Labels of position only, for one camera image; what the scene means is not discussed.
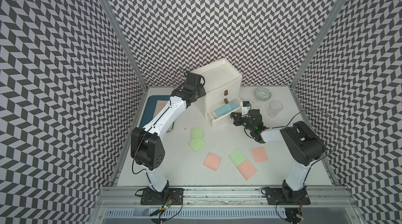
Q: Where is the clear plastic cup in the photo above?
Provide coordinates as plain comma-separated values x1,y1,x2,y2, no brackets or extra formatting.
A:
267,101,283,117

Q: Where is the pink sticky note left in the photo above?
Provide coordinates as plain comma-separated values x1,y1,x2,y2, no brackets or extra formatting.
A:
203,152,222,172

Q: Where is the green sticky note centre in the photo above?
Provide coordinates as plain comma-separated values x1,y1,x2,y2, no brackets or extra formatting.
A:
228,149,247,168

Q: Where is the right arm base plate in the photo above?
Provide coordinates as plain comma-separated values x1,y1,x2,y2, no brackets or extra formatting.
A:
263,187,311,206

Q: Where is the pink sticky note right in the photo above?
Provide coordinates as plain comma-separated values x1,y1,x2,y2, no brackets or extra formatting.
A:
251,147,269,163

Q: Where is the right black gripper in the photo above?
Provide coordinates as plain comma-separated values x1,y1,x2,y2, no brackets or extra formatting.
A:
230,111,254,132

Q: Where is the green sticky note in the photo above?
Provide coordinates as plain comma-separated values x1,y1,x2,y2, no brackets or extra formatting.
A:
188,138,206,152
228,149,247,168
191,127,204,139

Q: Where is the blue tray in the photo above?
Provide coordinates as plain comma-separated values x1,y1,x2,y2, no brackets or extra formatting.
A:
139,95,170,128

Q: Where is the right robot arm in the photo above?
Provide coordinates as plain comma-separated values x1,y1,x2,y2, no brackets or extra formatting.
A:
230,110,327,194

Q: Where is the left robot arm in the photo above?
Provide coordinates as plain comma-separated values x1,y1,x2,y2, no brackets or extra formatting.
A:
130,71,206,194

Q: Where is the pink sticky note bottom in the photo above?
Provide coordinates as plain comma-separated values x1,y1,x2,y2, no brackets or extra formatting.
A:
237,160,257,181

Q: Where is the green sticky note lower left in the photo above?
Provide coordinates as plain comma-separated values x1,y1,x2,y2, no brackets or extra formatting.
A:
188,138,206,152

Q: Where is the blue sticky note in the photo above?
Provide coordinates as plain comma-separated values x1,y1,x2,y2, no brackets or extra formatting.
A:
229,100,239,110
214,104,232,117

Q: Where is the pink sticky note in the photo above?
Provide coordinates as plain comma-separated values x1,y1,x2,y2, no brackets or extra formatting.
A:
203,152,222,172
237,160,257,181
251,147,269,163

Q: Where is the white drawer cabinet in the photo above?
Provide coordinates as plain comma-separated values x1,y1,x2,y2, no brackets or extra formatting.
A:
192,58,242,117

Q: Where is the aluminium front rail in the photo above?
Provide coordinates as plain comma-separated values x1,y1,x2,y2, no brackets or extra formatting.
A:
94,185,358,208

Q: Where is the white bottom drawer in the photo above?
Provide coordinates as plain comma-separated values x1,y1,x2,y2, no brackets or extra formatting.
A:
207,97,242,127

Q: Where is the green sticky note upper left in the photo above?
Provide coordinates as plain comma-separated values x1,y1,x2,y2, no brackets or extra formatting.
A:
191,127,204,139

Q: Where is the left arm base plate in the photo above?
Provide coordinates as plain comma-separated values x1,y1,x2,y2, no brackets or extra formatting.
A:
140,187,184,206

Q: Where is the beige mat on tray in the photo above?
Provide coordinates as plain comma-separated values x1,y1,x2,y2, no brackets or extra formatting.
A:
156,100,169,113

